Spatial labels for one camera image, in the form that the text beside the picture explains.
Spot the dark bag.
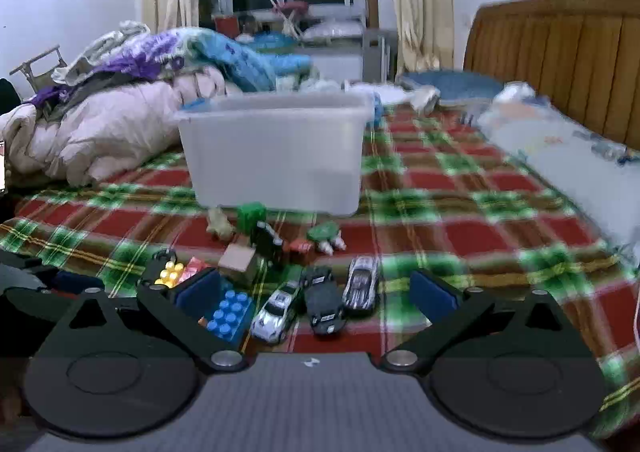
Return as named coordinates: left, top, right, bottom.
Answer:
left=0, top=76, right=22, bottom=108

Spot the blue pillow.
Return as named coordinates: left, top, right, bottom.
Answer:
left=399, top=70, right=507, bottom=108

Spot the red container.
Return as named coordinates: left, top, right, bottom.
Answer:
left=212, top=14, right=239, bottom=36

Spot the pink building brick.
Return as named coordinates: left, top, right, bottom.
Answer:
left=182, top=256, right=212, bottom=283

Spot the yellow building brick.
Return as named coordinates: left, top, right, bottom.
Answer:
left=154, top=261, right=186, bottom=289

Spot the white green toy car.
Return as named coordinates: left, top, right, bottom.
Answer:
left=249, top=280, right=304, bottom=346

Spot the white cable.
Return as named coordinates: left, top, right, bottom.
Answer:
left=631, top=276, right=640, bottom=360

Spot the blue building brick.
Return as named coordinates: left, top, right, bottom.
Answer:
left=202, top=289, right=257, bottom=346

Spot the grey patterned cloth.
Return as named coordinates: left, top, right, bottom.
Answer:
left=51, top=20, right=152, bottom=85

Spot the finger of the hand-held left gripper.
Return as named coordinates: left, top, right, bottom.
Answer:
left=0, top=248, right=47, bottom=269
left=0, top=272, right=106, bottom=323

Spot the brown cube block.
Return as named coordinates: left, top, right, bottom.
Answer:
left=218, top=244, right=261, bottom=285

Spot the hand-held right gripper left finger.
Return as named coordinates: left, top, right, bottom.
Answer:
left=60, top=268, right=248, bottom=375

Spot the clear plastic storage box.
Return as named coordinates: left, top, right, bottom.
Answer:
left=174, top=90, right=377, bottom=219

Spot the silver toy car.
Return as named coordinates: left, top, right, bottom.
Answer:
left=342, top=255, right=381, bottom=317

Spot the green block figure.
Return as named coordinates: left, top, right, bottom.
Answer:
left=235, top=201, right=269, bottom=233

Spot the plaid bed sheet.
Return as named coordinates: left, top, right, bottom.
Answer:
left=0, top=96, right=640, bottom=443

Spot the white cloth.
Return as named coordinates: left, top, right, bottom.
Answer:
left=409, top=86, right=442, bottom=113

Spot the white printed pillow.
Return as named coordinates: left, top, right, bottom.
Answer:
left=476, top=82, right=640, bottom=265

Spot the beige dinosaur toy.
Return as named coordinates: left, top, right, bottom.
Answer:
left=207, top=206, right=236, bottom=239

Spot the green turtle toy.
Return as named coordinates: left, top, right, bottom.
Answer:
left=305, top=222, right=347, bottom=253

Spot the purple blanket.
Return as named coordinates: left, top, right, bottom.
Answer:
left=27, top=29, right=201, bottom=107

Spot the wooden rack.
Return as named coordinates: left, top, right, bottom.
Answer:
left=9, top=45, right=69, bottom=83

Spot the black toy car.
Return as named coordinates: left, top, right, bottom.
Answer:
left=302, top=265, right=348, bottom=336

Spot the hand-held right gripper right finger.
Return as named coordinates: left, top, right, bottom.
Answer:
left=380, top=269, right=597, bottom=375

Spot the pink quilt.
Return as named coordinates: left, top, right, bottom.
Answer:
left=0, top=68, right=241, bottom=189

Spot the folding chair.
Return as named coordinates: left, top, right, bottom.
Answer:
left=262, top=0, right=309, bottom=38

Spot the blue blanket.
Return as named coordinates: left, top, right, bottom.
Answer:
left=187, top=28, right=313, bottom=93

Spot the wooden headboard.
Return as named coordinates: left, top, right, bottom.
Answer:
left=463, top=0, right=640, bottom=153

